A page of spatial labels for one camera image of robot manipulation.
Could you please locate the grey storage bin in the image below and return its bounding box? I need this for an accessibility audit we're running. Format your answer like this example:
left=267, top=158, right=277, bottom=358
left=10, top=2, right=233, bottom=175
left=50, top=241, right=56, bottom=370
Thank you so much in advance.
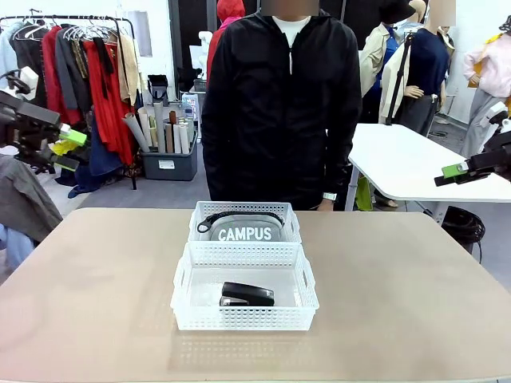
left=140, top=133, right=199, bottom=181

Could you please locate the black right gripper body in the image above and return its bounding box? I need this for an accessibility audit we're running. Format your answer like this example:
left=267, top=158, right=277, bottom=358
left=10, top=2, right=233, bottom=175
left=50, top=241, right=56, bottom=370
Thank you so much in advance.
left=469, top=119, right=511, bottom=180

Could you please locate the green bag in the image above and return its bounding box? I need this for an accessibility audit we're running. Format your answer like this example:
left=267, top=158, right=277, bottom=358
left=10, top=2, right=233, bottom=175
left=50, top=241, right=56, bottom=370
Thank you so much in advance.
left=355, top=175, right=374, bottom=211

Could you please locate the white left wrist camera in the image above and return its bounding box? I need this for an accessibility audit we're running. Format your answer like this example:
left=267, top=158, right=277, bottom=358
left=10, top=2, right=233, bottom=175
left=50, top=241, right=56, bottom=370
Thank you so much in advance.
left=18, top=66, right=40, bottom=101

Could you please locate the black garment pile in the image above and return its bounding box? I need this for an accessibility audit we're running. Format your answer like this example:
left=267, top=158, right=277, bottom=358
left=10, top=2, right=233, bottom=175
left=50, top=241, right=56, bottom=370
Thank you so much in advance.
left=55, top=159, right=93, bottom=187

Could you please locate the white perforated plastic basket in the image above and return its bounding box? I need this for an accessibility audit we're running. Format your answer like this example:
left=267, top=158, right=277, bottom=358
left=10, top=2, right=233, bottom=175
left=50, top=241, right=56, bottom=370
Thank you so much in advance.
left=170, top=241, right=320, bottom=332
left=187, top=200, right=303, bottom=244

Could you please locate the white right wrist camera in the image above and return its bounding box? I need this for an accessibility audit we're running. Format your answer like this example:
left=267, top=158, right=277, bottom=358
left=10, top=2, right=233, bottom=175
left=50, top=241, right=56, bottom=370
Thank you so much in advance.
left=487, top=101, right=510, bottom=125

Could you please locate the blue denim garment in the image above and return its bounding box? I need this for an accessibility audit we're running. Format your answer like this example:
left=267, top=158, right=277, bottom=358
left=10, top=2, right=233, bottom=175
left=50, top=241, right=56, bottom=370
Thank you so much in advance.
left=67, top=123, right=123, bottom=199

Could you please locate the grey CAMPUS zipper pencil case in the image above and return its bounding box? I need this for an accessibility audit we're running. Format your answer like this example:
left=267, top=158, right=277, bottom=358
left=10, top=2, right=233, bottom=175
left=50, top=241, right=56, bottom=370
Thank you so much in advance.
left=196, top=213, right=287, bottom=243

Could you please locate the mannequin in beige trench coat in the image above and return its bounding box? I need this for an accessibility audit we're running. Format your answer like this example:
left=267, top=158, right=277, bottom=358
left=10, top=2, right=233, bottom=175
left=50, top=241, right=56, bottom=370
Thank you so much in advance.
left=358, top=0, right=416, bottom=124

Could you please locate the red hanging coat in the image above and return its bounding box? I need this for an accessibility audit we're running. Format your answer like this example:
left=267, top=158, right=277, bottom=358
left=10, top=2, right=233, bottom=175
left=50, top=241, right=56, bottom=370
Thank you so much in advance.
left=41, top=26, right=85, bottom=128

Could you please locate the tall grey cardboard tube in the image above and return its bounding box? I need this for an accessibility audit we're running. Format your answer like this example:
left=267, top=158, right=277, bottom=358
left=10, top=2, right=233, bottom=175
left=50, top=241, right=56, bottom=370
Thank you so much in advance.
left=153, top=100, right=167, bottom=155

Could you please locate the person left forearm black sleeve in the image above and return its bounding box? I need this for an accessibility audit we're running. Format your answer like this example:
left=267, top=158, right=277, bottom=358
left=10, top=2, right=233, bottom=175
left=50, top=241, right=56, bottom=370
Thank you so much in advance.
left=323, top=127, right=355, bottom=196

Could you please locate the person in black jacket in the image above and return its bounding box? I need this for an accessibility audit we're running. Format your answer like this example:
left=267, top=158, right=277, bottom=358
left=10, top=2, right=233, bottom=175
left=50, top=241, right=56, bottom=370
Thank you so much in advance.
left=200, top=0, right=363, bottom=211

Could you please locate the cream paper roll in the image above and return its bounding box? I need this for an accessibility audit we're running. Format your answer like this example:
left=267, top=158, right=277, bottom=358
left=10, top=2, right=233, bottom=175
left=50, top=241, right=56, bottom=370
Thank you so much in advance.
left=137, top=106, right=153, bottom=152

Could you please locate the grey hanging jacket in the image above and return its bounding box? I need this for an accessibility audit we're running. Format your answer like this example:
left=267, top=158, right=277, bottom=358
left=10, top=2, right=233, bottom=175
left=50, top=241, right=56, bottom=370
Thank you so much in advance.
left=54, top=27, right=93, bottom=113

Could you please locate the red hanging dress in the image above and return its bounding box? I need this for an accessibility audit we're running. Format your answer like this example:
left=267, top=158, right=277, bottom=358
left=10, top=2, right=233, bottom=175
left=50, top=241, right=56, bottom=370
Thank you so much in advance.
left=81, top=38, right=135, bottom=167

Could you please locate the slanted grey paper roll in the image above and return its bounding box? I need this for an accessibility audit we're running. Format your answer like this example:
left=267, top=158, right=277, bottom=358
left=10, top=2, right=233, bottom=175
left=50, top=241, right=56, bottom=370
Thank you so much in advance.
left=121, top=113, right=151, bottom=153

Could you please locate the white background table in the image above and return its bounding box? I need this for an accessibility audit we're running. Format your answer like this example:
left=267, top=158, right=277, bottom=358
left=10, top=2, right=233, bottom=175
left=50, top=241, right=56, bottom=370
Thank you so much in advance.
left=347, top=122, right=511, bottom=224

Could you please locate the person right forearm black sleeve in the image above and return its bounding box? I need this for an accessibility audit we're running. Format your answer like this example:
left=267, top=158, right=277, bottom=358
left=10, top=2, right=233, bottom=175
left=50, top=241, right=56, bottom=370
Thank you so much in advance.
left=201, top=119, right=225, bottom=200

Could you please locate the mannequin in navy top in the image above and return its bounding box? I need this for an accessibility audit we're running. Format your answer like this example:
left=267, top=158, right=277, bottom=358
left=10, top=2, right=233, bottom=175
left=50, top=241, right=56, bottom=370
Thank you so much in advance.
left=397, top=0, right=452, bottom=136

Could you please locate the black stapler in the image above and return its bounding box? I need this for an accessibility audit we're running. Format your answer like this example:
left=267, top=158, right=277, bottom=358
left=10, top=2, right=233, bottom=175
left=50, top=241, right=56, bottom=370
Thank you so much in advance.
left=218, top=281, right=276, bottom=307

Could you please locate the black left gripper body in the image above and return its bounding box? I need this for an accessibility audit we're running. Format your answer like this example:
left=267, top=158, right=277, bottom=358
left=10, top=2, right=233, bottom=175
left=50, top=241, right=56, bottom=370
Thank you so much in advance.
left=0, top=89, right=61, bottom=164

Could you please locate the clear plastic drawer box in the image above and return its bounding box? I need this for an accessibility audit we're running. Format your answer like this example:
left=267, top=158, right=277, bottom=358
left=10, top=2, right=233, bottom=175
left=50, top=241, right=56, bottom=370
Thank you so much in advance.
left=181, top=92, right=200, bottom=132

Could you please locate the grey wall panel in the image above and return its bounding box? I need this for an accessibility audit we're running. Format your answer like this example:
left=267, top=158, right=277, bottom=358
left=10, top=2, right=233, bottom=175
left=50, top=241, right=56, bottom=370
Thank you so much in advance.
left=127, top=10, right=153, bottom=59

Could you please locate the light blue cloth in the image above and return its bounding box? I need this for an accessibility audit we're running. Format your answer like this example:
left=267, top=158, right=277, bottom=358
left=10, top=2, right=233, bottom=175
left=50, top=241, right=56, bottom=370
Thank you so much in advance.
left=0, top=223, right=35, bottom=276

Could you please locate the grey draped garment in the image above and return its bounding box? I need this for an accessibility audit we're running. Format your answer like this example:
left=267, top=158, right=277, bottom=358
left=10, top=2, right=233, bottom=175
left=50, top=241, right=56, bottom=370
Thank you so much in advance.
left=0, top=153, right=64, bottom=244

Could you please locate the dark hanging garment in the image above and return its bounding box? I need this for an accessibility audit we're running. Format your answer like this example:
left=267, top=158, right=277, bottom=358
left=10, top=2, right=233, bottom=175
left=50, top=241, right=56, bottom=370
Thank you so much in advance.
left=10, top=34, right=51, bottom=120

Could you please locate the mannequin in red hood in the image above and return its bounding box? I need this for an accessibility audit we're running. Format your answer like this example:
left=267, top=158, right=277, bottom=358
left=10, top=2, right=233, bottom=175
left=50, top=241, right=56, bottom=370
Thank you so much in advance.
left=206, top=0, right=245, bottom=89

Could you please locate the white mannequin torso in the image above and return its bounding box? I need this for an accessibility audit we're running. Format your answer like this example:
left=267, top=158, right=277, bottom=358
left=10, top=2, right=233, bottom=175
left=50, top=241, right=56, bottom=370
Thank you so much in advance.
left=198, top=30, right=215, bottom=77

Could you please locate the light blue hanging garment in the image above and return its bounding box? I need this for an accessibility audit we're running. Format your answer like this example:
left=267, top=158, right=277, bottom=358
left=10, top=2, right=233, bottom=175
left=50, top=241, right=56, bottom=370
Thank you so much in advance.
left=0, top=22, right=24, bottom=95

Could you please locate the black tripod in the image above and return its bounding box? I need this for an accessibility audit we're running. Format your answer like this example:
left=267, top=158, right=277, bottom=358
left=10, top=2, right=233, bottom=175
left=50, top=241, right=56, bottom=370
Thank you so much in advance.
left=385, top=34, right=414, bottom=127

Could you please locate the black metal clothes rack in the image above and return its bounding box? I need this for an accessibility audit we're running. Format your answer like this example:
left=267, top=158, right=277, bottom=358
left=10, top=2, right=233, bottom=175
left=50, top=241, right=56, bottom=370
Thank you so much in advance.
left=0, top=14, right=139, bottom=191

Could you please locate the black hanging scarf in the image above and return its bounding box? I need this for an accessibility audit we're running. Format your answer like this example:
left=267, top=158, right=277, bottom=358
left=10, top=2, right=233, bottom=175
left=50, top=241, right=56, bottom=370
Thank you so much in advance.
left=92, top=36, right=115, bottom=101

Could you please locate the yellow garment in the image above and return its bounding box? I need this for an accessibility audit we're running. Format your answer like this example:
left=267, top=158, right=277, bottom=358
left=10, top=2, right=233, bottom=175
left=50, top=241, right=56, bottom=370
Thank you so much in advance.
left=50, top=138, right=77, bottom=157

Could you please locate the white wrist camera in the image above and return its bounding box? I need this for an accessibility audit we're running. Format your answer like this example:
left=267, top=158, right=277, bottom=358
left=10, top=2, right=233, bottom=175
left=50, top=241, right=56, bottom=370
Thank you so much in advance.
left=487, top=101, right=510, bottom=125
left=18, top=66, right=40, bottom=101

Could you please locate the beige hanging garment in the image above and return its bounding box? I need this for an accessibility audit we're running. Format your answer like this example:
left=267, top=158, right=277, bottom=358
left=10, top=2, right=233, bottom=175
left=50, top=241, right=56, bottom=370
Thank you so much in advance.
left=116, top=34, right=141, bottom=107

